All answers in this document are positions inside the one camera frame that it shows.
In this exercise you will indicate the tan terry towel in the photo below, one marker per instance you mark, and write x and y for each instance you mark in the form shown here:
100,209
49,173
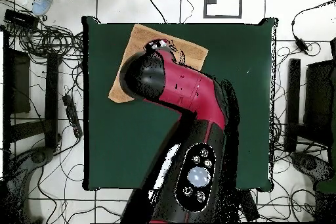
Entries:
136,40

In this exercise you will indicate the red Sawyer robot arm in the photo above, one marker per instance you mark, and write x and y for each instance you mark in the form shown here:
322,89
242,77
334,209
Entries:
189,84

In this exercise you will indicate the dark green table cloth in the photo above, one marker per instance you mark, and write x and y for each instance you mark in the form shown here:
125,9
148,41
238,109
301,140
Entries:
118,142

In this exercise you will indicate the black power strip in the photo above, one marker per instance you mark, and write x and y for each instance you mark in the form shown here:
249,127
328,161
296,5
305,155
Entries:
250,205
72,117

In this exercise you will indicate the light blue shoe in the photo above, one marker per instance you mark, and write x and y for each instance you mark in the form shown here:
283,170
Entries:
43,2

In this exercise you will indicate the black rectangular box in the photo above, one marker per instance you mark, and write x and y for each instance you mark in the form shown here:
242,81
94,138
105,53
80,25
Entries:
21,19

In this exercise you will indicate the black power adapter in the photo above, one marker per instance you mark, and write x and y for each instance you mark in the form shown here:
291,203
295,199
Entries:
301,45

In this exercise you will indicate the grey stand base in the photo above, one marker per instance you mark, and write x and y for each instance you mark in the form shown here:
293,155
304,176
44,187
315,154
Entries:
39,155
309,165

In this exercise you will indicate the dark green fabric bundle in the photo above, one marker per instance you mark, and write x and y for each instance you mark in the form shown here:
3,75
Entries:
326,186

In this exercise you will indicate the grey square floor frame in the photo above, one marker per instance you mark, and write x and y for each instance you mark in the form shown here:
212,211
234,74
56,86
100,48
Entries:
204,6

